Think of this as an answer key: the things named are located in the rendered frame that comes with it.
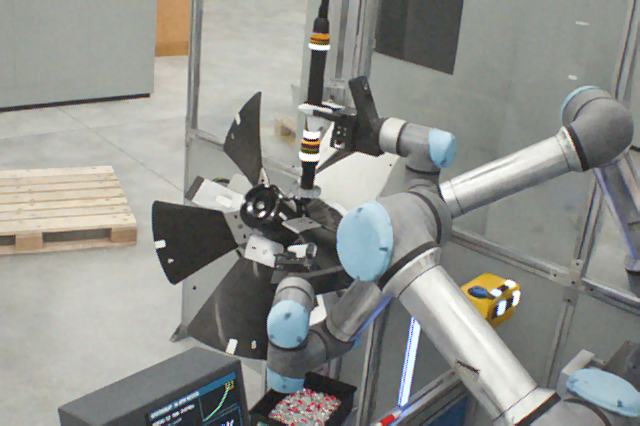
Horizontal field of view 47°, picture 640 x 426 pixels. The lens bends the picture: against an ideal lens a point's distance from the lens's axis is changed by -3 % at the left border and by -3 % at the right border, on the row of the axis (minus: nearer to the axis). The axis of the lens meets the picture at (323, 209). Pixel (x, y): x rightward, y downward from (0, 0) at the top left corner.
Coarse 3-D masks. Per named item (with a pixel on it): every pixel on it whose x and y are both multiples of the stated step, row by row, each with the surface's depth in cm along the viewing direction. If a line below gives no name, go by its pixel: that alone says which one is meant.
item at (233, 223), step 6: (234, 210) 189; (228, 216) 191; (228, 222) 191; (234, 222) 191; (240, 222) 190; (234, 228) 192; (246, 228) 191; (234, 234) 192; (240, 234) 192; (246, 234) 191; (240, 240) 192; (246, 240) 192
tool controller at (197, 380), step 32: (192, 352) 119; (128, 384) 109; (160, 384) 108; (192, 384) 108; (224, 384) 112; (64, 416) 102; (96, 416) 99; (128, 416) 100; (160, 416) 104; (192, 416) 108; (224, 416) 113
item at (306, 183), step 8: (320, 8) 162; (320, 16) 163; (320, 24) 162; (328, 24) 163; (320, 32) 163; (328, 32) 164; (304, 168) 175; (312, 168) 175; (304, 176) 175; (312, 176) 176; (304, 184) 176; (312, 184) 177; (304, 200) 178
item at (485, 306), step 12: (480, 276) 192; (492, 276) 192; (468, 288) 185; (492, 288) 186; (516, 288) 188; (480, 300) 179; (492, 300) 180; (480, 312) 179; (504, 312) 186; (492, 324) 183
